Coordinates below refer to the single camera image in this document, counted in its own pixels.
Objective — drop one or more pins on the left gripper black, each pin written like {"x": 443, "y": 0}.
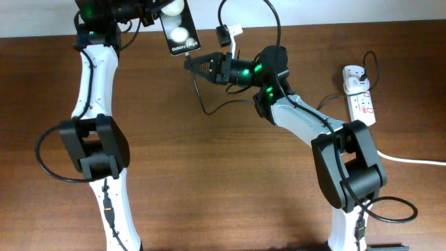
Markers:
{"x": 148, "y": 11}

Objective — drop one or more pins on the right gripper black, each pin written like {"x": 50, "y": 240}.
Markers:
{"x": 221, "y": 65}

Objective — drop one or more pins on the black smartphone with white circles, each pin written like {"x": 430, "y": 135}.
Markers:
{"x": 179, "y": 28}

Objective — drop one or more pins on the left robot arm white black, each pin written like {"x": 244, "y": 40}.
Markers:
{"x": 95, "y": 144}

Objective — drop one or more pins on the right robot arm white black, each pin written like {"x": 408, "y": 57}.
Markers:
{"x": 349, "y": 171}

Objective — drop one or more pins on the white USB charger plug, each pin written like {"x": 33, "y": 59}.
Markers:
{"x": 353, "y": 85}

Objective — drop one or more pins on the white power strip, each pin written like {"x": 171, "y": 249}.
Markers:
{"x": 360, "y": 104}

